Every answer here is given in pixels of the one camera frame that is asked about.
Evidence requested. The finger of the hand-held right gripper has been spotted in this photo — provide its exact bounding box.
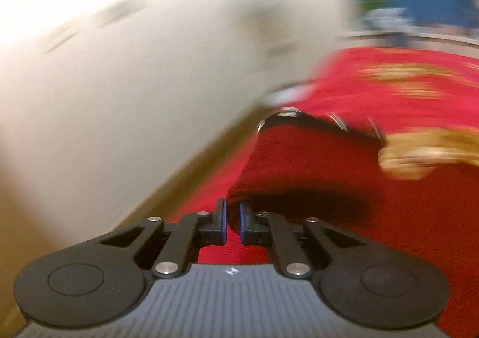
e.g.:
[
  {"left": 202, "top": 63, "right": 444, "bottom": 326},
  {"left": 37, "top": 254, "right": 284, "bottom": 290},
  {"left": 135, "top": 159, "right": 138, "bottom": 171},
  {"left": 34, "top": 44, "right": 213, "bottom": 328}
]
[{"left": 257, "top": 108, "right": 388, "bottom": 146}]

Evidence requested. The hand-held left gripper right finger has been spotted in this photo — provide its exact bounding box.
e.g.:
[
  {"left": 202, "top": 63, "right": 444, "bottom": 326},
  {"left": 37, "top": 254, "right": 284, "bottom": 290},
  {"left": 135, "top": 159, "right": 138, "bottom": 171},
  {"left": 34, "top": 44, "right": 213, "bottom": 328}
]
[{"left": 239, "top": 203, "right": 369, "bottom": 279}]

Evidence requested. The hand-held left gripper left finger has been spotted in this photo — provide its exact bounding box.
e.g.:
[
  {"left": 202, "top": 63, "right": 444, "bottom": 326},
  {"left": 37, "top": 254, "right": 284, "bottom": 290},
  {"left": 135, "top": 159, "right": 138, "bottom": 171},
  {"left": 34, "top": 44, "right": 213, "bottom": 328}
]
[{"left": 99, "top": 198, "right": 228, "bottom": 279}]

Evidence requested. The white and black clothes pile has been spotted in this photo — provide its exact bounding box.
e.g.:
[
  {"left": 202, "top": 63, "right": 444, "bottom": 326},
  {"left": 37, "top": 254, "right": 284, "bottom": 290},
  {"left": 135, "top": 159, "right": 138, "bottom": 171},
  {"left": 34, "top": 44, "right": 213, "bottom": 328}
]
[{"left": 365, "top": 8, "right": 416, "bottom": 34}]

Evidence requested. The window sill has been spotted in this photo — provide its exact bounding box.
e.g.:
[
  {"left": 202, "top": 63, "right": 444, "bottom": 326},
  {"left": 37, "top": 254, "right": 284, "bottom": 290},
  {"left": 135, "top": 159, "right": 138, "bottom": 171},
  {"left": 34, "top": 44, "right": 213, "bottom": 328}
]
[{"left": 344, "top": 31, "right": 479, "bottom": 48}]

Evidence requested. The red floral blanket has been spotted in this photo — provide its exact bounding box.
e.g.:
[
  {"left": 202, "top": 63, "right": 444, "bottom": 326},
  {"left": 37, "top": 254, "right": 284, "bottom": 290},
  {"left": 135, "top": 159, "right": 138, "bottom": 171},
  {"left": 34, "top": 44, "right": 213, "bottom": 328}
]
[{"left": 165, "top": 47, "right": 479, "bottom": 338}]

